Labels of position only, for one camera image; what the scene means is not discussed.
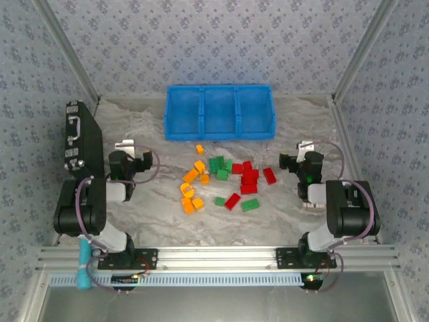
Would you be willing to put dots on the large green lego brick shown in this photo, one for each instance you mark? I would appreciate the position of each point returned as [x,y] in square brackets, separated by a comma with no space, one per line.
[216,164]

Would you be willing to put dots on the long orange lego brick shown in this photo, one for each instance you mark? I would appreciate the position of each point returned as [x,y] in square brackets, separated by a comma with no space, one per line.
[191,175]

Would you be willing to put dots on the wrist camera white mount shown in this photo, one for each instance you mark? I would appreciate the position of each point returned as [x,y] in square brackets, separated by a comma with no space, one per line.
[124,146]
[303,149]

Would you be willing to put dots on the grey metal panel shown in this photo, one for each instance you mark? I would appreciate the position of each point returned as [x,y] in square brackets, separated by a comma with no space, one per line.
[218,305]

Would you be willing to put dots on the aluminium frame post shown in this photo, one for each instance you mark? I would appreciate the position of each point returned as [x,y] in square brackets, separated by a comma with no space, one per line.
[67,47]
[363,47]

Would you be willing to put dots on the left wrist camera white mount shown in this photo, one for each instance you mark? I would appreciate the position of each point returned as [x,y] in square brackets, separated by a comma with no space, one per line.
[124,146]

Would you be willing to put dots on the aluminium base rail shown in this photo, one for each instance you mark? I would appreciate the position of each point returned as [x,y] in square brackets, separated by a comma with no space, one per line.
[218,256]

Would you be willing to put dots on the small green lego brick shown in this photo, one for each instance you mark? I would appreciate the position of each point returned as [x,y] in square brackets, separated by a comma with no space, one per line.
[220,201]

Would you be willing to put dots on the long red lego brick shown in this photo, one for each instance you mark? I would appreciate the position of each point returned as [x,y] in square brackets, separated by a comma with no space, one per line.
[232,201]
[269,175]

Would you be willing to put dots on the orange lego arch piece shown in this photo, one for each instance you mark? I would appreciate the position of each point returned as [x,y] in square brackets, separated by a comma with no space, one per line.
[184,188]

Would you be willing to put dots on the aluminium side rail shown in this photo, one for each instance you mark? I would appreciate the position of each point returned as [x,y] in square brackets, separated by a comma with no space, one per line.
[350,151]

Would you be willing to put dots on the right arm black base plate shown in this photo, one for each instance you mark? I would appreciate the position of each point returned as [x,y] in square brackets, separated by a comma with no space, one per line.
[285,258]

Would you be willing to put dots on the small orange lego brick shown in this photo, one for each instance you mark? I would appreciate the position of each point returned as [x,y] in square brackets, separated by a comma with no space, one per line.
[204,178]
[199,149]

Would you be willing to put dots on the small printed card box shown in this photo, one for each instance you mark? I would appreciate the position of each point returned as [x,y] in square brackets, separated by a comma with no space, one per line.
[313,206]

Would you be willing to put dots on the blue three-compartment plastic bin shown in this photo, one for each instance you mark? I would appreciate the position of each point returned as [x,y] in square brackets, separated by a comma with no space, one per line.
[218,114]

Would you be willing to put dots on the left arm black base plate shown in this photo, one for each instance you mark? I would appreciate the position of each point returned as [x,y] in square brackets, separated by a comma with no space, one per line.
[147,258]

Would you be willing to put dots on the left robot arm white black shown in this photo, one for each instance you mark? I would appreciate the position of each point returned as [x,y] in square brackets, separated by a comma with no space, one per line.
[80,218]

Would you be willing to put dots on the teal foam cylinder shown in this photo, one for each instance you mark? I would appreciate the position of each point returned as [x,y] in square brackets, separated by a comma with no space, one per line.
[83,268]

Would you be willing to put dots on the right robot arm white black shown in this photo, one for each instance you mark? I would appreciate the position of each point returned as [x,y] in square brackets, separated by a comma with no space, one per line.
[352,214]

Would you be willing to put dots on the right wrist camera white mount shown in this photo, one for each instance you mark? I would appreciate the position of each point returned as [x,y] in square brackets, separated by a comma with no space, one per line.
[303,149]

